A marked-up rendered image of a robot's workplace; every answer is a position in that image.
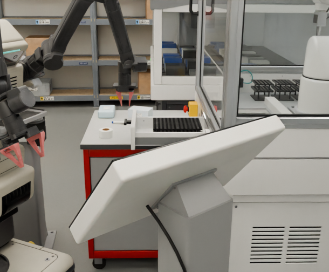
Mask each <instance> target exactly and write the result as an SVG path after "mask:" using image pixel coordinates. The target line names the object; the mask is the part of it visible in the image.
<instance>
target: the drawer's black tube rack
mask: <svg viewBox="0 0 329 272"><path fill-rule="evenodd" d="M201 130H203V128H202V126H201V123H200V120H199V118H157V130H153V132H201Z"/></svg>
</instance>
